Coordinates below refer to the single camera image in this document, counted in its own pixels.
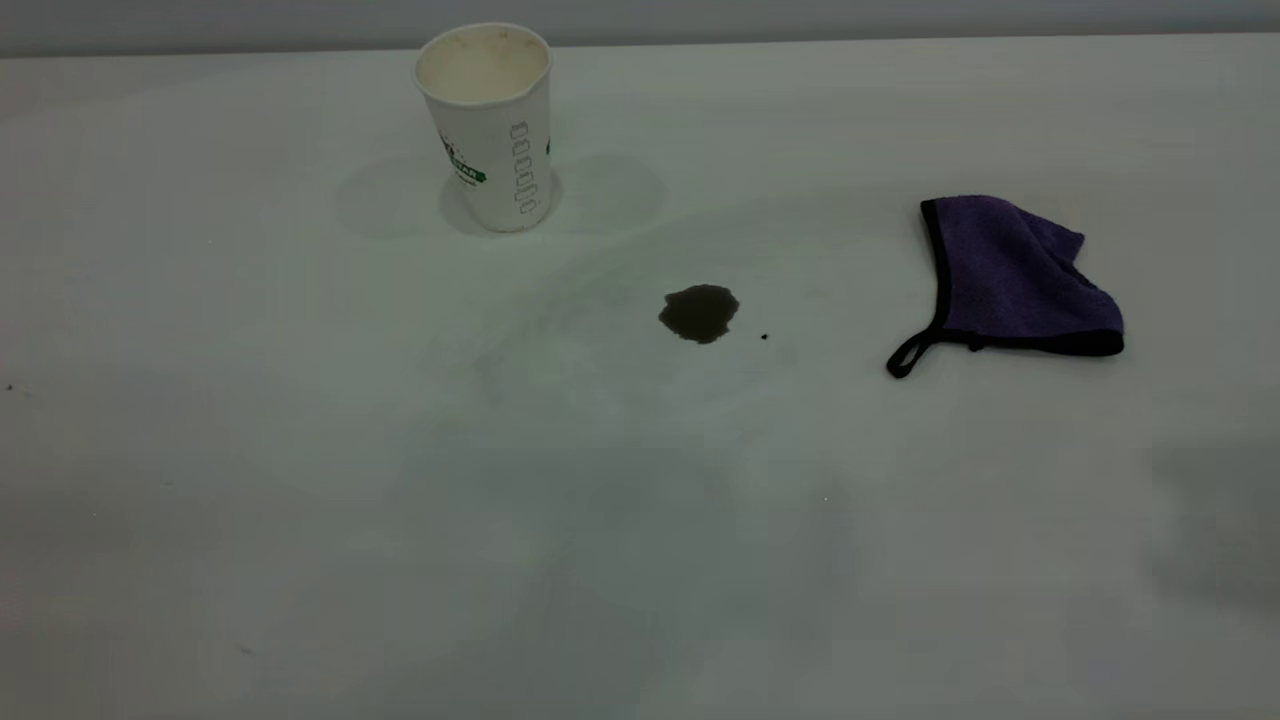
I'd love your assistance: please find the purple cloth with black trim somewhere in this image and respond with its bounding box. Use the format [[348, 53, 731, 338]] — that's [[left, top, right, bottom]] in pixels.
[[886, 195, 1126, 380]]

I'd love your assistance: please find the white paper cup green logo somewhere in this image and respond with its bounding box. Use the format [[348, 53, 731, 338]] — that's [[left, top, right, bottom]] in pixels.
[[413, 22, 555, 234]]

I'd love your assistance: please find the dark coffee spill puddle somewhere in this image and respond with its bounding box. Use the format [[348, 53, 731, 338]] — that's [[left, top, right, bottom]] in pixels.
[[658, 284, 742, 343]]

